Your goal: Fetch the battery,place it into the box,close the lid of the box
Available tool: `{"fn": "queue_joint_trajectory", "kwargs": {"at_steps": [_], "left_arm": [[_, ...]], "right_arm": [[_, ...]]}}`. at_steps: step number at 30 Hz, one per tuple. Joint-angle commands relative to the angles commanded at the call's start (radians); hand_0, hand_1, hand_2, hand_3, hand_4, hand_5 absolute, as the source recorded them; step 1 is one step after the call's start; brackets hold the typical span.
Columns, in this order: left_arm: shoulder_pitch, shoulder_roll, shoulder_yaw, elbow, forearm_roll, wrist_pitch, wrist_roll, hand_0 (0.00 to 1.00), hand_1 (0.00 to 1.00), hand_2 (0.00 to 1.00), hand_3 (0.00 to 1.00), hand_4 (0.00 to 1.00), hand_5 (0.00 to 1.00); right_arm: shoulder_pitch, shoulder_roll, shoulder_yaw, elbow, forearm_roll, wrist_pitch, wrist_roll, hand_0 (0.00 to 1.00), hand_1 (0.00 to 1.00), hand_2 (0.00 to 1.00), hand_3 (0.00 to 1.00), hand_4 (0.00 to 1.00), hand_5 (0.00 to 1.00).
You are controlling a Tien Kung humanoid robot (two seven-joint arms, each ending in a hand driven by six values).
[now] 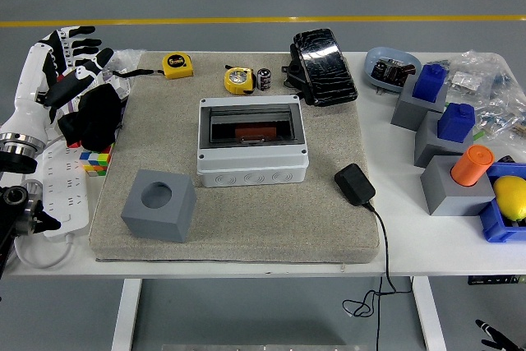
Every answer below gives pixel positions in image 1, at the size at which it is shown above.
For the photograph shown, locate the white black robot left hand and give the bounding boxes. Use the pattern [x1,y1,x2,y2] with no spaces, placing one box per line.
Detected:
[2,25,115,141]

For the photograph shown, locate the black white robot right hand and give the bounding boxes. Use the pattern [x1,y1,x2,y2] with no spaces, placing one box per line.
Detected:
[475,319,526,351]

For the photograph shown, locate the smoky transparent box lid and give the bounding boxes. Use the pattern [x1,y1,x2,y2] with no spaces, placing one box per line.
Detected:
[208,104,298,149]

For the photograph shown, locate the orange cylinder battery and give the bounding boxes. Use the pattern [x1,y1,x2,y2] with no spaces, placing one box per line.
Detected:
[233,122,276,141]
[450,144,496,187]

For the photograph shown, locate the grey plastic junction box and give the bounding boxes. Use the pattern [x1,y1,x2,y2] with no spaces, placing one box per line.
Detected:
[196,95,310,188]

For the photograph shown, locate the blue block battery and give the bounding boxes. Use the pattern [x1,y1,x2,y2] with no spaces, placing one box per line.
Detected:
[436,103,476,145]
[412,63,448,104]

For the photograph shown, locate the black table control panel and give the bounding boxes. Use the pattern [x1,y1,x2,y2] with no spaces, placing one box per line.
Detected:
[467,275,526,285]

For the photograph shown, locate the black cloth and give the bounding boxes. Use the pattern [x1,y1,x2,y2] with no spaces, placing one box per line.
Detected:
[57,82,126,150]

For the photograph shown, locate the white table leg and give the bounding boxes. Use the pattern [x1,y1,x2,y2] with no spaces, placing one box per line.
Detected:
[413,276,447,351]
[111,279,143,351]

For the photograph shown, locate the white purple product package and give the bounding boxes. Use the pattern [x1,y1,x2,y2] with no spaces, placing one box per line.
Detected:
[67,71,132,113]

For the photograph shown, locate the colourful puzzle cube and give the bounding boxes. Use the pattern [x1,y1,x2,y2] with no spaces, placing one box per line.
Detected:
[79,141,115,178]

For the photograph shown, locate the clear plastic bag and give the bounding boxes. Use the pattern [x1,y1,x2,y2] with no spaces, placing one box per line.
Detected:
[98,49,147,81]

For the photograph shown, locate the white power strip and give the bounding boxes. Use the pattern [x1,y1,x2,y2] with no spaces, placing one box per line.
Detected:
[35,141,90,239]

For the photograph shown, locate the blue plastic bin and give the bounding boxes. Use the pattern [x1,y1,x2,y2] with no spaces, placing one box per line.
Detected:
[477,161,526,244]

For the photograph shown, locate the yellow lemon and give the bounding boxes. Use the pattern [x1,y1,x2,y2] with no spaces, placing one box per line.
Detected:
[491,175,526,223]

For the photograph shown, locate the grey holder block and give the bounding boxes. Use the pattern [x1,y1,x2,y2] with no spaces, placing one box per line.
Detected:
[419,155,496,217]
[413,110,478,169]
[390,75,450,132]

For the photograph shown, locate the grey block with round hole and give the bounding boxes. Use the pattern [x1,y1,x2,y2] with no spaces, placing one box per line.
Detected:
[120,169,197,244]

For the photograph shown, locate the black power adapter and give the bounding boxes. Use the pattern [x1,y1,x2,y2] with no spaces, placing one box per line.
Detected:
[333,163,377,207]

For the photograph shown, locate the small black capacitor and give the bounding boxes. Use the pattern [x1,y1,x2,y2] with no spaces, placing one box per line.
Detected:
[256,67,272,92]

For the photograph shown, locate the grey-brown fabric mat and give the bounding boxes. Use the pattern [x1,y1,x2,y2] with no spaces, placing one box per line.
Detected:
[88,51,380,265]

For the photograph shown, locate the clear bags of small parts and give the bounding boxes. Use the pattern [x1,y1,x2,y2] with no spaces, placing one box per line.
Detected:
[435,49,526,141]

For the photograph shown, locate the dark electronic parts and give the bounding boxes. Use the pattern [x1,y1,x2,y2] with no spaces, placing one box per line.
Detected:
[369,57,417,85]

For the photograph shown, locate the glossy black cracked case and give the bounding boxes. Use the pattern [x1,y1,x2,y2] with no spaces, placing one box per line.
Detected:
[293,28,358,108]

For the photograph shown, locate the blue-grey bowl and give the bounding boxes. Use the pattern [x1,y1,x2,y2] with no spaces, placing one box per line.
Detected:
[364,46,423,95]

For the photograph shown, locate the black tape measure strap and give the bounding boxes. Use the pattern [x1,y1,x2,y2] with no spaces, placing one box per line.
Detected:
[111,67,165,79]

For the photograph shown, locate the yellow tape measure with strap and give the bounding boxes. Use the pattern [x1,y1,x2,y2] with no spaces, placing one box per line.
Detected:
[161,53,194,80]

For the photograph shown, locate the black adapter cord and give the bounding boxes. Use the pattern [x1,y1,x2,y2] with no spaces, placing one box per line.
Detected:
[342,201,414,319]

